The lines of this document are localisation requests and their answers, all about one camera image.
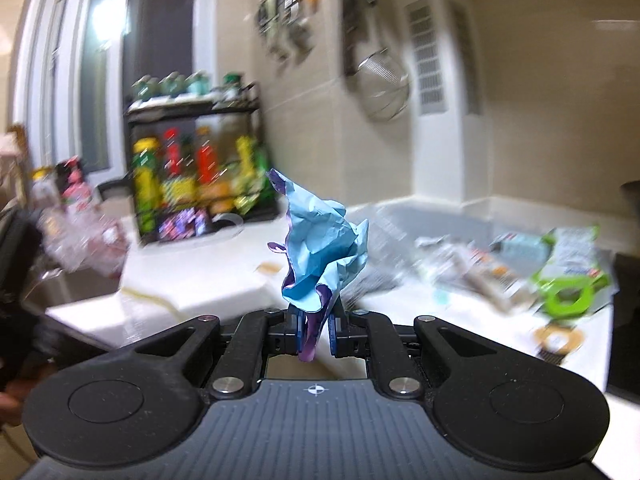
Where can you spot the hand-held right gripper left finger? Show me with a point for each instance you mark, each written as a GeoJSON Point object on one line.
{"type": "Point", "coordinates": [298, 332]}

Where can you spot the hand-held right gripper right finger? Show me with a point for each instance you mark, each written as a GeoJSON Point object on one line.
{"type": "Point", "coordinates": [332, 335]}

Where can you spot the blue purple wrapper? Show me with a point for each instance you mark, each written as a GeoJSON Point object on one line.
{"type": "Point", "coordinates": [320, 240]}

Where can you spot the white green plastic packet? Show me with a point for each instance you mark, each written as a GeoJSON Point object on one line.
{"type": "Point", "coordinates": [575, 255]}

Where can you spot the clear plastic bag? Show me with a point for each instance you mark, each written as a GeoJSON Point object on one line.
{"type": "Point", "coordinates": [85, 240]}

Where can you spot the red white packet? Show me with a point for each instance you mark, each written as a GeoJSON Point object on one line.
{"type": "Point", "coordinates": [76, 185]}

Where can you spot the grey mat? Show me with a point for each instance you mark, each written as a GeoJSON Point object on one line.
{"type": "Point", "coordinates": [400, 220]}

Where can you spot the pile of mixed wrappers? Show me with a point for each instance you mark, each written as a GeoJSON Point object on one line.
{"type": "Point", "coordinates": [470, 265]}

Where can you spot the green yellow bottle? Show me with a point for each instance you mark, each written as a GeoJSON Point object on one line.
{"type": "Point", "coordinates": [146, 180]}

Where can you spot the purple packet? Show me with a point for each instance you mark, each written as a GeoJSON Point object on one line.
{"type": "Point", "coordinates": [182, 224]}

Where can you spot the green yellow snack packet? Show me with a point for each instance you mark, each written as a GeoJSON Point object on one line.
{"type": "Point", "coordinates": [249, 170]}

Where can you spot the red capped sauce bottle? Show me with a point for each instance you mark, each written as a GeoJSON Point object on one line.
{"type": "Point", "coordinates": [175, 165]}

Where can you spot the red label bottle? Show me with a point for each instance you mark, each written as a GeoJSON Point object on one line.
{"type": "Point", "coordinates": [206, 160]}

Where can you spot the green lidded jar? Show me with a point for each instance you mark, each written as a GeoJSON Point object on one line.
{"type": "Point", "coordinates": [145, 86]}
{"type": "Point", "coordinates": [232, 85]}
{"type": "Point", "coordinates": [198, 82]}
{"type": "Point", "coordinates": [172, 83]}

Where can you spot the brown tape roll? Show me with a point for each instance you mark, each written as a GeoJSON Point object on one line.
{"type": "Point", "coordinates": [557, 338]}

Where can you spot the window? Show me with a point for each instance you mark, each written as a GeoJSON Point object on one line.
{"type": "Point", "coordinates": [105, 50]}

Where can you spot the black kitchen shelf rack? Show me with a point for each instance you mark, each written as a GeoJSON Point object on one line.
{"type": "Point", "coordinates": [200, 112]}

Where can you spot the black cooktop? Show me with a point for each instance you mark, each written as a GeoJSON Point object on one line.
{"type": "Point", "coordinates": [625, 320]}

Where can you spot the metal vent grille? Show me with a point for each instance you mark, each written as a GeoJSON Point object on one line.
{"type": "Point", "coordinates": [425, 55]}

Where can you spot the black hanging utensil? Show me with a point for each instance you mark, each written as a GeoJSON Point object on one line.
{"type": "Point", "coordinates": [357, 15]}

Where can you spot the hanging kitchen utensils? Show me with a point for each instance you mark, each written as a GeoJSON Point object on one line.
{"type": "Point", "coordinates": [287, 10]}

